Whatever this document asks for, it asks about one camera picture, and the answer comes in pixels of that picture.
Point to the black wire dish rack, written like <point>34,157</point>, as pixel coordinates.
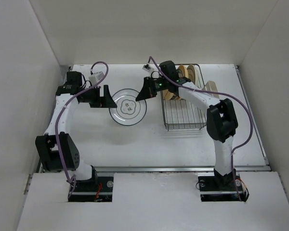
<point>182,114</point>

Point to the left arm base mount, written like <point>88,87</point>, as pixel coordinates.
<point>93,191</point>

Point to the white cutlery holder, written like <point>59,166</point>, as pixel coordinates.
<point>210,86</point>

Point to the cream plate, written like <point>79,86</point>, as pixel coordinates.
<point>193,74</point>

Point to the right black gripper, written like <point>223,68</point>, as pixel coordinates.
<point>147,91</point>

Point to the aluminium front rail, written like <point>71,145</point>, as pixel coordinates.
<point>264,168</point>

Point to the tan rimmed patterned plate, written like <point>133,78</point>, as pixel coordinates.
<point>182,72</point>

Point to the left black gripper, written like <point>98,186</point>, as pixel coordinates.
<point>105,101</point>

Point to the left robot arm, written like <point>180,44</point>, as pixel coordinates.
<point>56,149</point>

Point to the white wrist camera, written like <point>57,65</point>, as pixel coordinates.
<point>147,68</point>
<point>95,77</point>

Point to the aluminium right rail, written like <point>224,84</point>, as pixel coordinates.
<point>253,119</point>

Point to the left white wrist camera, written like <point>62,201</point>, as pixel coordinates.
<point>95,77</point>

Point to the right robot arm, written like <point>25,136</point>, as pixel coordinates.
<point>221,121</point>

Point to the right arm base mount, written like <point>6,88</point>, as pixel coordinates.
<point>210,191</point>

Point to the white plate with black rings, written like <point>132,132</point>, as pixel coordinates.
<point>129,112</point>

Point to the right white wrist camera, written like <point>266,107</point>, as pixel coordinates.
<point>147,68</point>

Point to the tan wooden plate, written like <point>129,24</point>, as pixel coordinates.
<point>167,95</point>

